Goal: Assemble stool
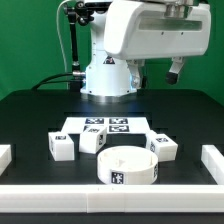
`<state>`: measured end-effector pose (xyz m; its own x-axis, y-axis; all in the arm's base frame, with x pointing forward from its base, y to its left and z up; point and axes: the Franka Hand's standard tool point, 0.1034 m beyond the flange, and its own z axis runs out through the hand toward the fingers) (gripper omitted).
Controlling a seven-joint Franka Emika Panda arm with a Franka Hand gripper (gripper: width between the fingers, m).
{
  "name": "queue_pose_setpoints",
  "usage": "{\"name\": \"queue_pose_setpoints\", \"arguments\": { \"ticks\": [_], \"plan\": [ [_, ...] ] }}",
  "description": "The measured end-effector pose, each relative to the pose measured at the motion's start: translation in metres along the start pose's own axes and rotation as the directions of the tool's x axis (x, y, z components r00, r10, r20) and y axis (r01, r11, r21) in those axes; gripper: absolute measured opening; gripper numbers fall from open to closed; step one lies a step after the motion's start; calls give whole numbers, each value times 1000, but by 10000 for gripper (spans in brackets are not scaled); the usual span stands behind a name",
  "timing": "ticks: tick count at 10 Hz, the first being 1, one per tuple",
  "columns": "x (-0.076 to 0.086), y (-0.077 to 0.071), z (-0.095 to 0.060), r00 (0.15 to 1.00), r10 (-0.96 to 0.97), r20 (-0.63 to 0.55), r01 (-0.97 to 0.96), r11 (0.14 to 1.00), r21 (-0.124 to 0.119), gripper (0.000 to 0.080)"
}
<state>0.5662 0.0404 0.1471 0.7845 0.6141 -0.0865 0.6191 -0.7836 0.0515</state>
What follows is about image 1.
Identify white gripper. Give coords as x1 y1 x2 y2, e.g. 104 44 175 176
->
104 0 211 89

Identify white round stool seat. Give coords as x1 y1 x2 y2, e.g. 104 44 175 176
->
97 146 158 185

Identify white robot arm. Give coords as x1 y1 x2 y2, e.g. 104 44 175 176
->
77 0 211 102

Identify white marker base sheet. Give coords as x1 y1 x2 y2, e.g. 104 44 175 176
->
62 117 150 134

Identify white right fence piece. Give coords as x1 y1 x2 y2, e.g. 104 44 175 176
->
201 145 224 185

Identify white fence piece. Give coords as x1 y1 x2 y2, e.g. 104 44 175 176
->
201 145 224 185
0 145 12 176

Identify white left fence piece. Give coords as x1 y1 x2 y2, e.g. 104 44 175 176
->
0 145 12 176

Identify white front fence bar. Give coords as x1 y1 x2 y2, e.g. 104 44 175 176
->
0 185 224 213

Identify black cables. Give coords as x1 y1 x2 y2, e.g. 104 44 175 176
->
31 72 86 91

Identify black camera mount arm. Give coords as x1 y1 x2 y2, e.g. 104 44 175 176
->
63 1 97 76

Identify white cable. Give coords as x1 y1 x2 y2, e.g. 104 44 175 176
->
55 0 73 74

